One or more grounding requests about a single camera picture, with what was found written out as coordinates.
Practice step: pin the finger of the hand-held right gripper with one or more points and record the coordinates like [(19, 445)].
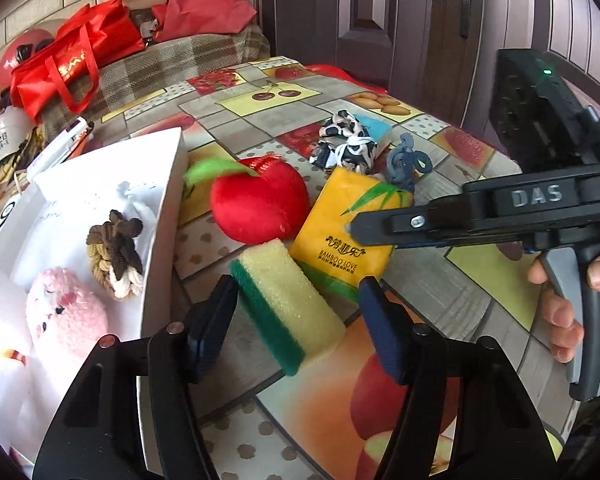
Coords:
[(395, 225)]

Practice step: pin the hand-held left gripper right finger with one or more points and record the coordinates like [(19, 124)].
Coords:
[(380, 330)]

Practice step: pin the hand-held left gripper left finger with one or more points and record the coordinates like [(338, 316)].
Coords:
[(215, 320)]

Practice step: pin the yellow tissue pack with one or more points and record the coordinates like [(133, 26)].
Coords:
[(340, 245)]

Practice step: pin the yellow green sponge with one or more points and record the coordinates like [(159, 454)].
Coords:
[(285, 290)]

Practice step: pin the white cardboard box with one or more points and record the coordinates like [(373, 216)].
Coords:
[(145, 180)]

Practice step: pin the orange striped soft toy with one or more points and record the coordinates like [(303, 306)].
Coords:
[(12, 356)]

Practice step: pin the person's right hand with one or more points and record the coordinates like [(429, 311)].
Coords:
[(560, 325)]

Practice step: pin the black white scrunchie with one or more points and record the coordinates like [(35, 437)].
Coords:
[(345, 152)]

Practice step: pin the fruit print tablecloth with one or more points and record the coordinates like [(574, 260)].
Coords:
[(480, 320)]

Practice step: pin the red plush apple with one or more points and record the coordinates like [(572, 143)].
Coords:
[(255, 200)]

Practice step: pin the pink plush toy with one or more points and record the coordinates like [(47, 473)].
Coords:
[(65, 310)]

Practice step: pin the panelled metal door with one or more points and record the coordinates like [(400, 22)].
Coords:
[(580, 35), (320, 10)]

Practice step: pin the white pen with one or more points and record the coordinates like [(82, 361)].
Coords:
[(60, 145)]

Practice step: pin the plaid blanket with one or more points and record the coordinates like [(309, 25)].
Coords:
[(180, 60)]

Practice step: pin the white helmet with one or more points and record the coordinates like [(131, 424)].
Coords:
[(10, 130)]

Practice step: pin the red cloth bag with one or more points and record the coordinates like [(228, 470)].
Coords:
[(200, 5)]

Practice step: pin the red tote bag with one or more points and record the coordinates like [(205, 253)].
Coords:
[(80, 55)]

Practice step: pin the red helmet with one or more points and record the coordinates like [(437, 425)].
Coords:
[(20, 50)]

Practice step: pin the brown door frame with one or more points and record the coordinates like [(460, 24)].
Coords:
[(430, 35)]

